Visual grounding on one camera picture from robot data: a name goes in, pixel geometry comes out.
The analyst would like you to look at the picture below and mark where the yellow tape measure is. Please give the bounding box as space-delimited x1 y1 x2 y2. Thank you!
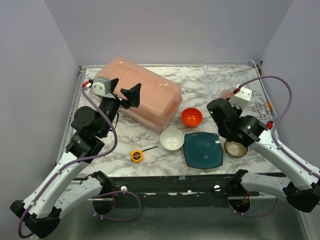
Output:
130 146 158 163

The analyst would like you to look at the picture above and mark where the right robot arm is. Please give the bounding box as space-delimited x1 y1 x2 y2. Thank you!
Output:
206 98 320 213

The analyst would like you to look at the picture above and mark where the orange bowl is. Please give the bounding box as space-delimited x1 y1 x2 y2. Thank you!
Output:
181 107 203 128

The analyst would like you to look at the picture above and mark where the white wire dish rack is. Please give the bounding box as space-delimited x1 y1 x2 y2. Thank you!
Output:
203 60 277 121

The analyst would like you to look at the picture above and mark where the pink translucent storage box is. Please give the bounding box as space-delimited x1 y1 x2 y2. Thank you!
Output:
95 57 183 134

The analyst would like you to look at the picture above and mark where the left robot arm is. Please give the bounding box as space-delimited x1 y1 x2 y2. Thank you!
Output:
10 77 142 238

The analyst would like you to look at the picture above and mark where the red handled tool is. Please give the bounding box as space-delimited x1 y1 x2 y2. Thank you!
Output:
266 121 273 130

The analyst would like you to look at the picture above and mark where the black mounting rail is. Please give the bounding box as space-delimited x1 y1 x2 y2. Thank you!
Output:
111 174 247 209

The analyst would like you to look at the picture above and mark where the white bowl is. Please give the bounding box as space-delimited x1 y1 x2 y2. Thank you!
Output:
159 128 185 151

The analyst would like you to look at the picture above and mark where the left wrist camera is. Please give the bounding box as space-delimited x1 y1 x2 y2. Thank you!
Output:
82 76 112 97

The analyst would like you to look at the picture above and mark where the teal square plate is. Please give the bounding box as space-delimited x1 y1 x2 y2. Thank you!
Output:
182 132 223 170

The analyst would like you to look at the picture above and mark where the pink grey mug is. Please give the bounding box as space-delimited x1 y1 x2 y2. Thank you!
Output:
220 90 235 100

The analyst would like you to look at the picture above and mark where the brown beige bowl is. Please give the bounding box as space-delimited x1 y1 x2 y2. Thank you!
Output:
224 140 248 158

